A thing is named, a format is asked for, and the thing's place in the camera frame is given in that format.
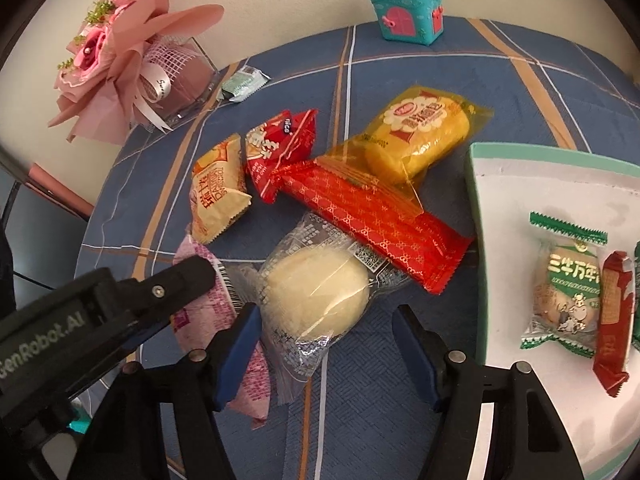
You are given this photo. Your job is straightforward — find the yellow cake packet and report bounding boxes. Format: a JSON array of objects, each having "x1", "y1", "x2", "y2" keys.
[{"x1": 325, "y1": 86, "x2": 495, "y2": 196}]

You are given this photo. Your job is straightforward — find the pink swiss roll packet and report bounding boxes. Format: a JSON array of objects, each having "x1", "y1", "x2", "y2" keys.
[{"x1": 172, "y1": 234, "x2": 273, "y2": 421}]

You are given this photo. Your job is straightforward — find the clear square vase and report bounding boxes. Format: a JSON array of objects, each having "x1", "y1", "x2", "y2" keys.
[{"x1": 132, "y1": 35, "x2": 218, "y2": 128}]

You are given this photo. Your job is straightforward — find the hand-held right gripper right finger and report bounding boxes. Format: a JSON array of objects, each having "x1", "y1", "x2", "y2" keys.
[{"x1": 391, "y1": 304, "x2": 586, "y2": 480}]

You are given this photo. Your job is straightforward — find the green cow biscuit packet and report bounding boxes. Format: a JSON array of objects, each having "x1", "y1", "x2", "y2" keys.
[{"x1": 520, "y1": 211, "x2": 608, "y2": 358}]

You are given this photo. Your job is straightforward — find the small green snack packet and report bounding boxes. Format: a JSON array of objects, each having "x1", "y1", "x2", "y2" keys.
[{"x1": 221, "y1": 66, "x2": 271, "y2": 103}]

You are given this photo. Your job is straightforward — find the blue plaid tablecloth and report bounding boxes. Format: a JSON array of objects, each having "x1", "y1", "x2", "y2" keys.
[{"x1": 80, "y1": 15, "x2": 640, "y2": 480}]

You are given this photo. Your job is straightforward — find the long red patterned packet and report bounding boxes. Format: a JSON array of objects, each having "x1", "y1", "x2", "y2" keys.
[{"x1": 272, "y1": 157, "x2": 475, "y2": 295}]

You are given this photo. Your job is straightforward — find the red white biscuit packet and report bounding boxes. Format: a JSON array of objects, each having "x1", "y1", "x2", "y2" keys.
[{"x1": 592, "y1": 250, "x2": 636, "y2": 398}]

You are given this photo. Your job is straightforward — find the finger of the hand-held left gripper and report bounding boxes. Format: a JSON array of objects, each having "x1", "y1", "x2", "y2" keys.
[{"x1": 120, "y1": 257, "x2": 217, "y2": 331}]

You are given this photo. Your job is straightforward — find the grey blue refrigerator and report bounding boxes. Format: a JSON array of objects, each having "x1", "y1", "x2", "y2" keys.
[{"x1": 0, "y1": 165, "x2": 93, "y2": 311}]

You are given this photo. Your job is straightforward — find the orange swiss roll packet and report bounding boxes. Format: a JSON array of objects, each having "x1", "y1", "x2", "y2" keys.
[{"x1": 190, "y1": 133, "x2": 252, "y2": 245}]

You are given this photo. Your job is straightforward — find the pink rose bouquet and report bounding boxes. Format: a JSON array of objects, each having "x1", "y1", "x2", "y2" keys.
[{"x1": 47, "y1": 0, "x2": 226, "y2": 143}]

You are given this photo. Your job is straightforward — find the white tray green rim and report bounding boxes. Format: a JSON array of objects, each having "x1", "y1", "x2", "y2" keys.
[{"x1": 464, "y1": 142, "x2": 640, "y2": 480}]

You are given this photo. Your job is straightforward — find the pink brown chair back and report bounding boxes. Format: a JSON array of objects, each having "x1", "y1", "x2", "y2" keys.
[{"x1": 27, "y1": 162, "x2": 96, "y2": 218}]

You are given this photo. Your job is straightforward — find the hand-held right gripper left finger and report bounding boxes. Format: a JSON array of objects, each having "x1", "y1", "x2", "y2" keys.
[{"x1": 67, "y1": 304, "x2": 263, "y2": 480}]

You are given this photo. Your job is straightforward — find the clear-wrapped white bun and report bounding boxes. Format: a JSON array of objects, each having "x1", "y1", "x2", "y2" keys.
[{"x1": 235, "y1": 212, "x2": 413, "y2": 406}]

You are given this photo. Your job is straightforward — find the small red snack packet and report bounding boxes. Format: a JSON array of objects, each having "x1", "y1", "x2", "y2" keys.
[{"x1": 244, "y1": 109, "x2": 320, "y2": 204}]

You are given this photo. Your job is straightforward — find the teal toy box pink door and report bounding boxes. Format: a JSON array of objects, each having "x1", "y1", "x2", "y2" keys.
[{"x1": 368, "y1": 0, "x2": 446, "y2": 46}]

